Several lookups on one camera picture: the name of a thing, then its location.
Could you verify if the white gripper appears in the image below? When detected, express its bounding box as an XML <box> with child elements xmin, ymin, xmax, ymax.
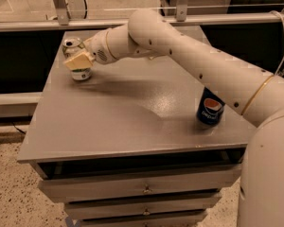
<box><xmin>63</xmin><ymin>29</ymin><xmax>117</xmax><ymax>71</ymax></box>

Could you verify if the green white 7up can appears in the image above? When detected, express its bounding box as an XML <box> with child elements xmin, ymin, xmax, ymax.
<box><xmin>62</xmin><ymin>37</ymin><xmax>92</xmax><ymax>81</ymax></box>

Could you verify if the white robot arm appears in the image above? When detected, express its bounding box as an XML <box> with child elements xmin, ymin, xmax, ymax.
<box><xmin>65</xmin><ymin>9</ymin><xmax>284</xmax><ymax>227</ymax></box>

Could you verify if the blue pepsi can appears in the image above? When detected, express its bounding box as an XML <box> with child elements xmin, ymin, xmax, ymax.
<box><xmin>196</xmin><ymin>87</ymin><xmax>225</xmax><ymax>126</ymax></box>

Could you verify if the grey drawer cabinet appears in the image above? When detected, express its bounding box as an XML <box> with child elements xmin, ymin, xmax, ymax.
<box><xmin>17</xmin><ymin>26</ymin><xmax>257</xmax><ymax>227</ymax></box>

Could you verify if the top grey drawer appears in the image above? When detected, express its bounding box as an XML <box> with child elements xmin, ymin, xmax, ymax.
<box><xmin>39</xmin><ymin>165</ymin><xmax>241</xmax><ymax>202</ymax></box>

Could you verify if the grey drawer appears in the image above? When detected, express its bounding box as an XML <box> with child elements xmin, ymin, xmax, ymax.
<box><xmin>80</xmin><ymin>210</ymin><xmax>207</xmax><ymax>227</ymax></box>
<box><xmin>39</xmin><ymin>165</ymin><xmax>241</xmax><ymax>202</ymax></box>
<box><xmin>64</xmin><ymin>192</ymin><xmax>222</xmax><ymax>219</ymax></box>

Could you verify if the middle grey drawer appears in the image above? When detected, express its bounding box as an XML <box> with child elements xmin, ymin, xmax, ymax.
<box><xmin>64</xmin><ymin>192</ymin><xmax>222</xmax><ymax>219</ymax></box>

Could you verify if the bottom grey drawer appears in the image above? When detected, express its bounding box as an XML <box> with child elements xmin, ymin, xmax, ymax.
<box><xmin>80</xmin><ymin>210</ymin><xmax>207</xmax><ymax>227</ymax></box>

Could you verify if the metal railing frame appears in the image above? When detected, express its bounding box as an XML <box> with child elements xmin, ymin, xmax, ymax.
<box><xmin>0</xmin><ymin>0</ymin><xmax>284</xmax><ymax>31</ymax></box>

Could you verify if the black cable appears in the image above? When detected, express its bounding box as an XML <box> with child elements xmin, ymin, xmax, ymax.
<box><xmin>80</xmin><ymin>0</ymin><xmax>89</xmax><ymax>20</ymax></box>

